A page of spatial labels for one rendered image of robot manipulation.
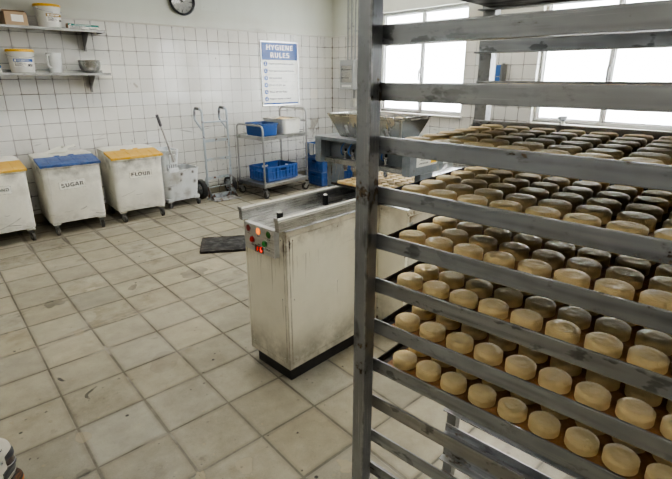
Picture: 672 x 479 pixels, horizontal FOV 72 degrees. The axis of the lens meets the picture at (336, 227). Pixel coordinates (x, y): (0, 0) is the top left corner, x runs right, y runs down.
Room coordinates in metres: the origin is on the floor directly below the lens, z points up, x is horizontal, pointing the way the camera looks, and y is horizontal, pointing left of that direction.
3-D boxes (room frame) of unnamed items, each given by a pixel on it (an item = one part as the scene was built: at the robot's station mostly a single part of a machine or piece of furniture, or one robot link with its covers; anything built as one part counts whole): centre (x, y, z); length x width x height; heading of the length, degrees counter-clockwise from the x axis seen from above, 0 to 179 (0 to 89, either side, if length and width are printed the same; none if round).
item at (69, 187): (4.74, 2.80, 0.38); 0.64 x 0.54 x 0.77; 41
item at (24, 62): (4.78, 3.06, 1.67); 0.25 x 0.24 x 0.21; 132
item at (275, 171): (6.32, 0.86, 0.29); 0.56 x 0.38 x 0.20; 140
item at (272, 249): (2.14, 0.37, 0.77); 0.24 x 0.04 x 0.14; 46
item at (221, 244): (4.15, 0.98, 0.02); 0.60 x 0.40 x 0.03; 102
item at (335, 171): (2.76, -0.24, 1.01); 0.72 x 0.33 x 0.34; 46
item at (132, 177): (5.17, 2.31, 0.38); 0.64 x 0.54 x 0.77; 39
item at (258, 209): (2.94, -0.22, 0.87); 2.01 x 0.03 x 0.07; 136
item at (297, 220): (2.74, -0.42, 0.87); 2.01 x 0.03 x 0.07; 136
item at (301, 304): (2.40, 0.11, 0.45); 0.70 x 0.34 x 0.90; 136
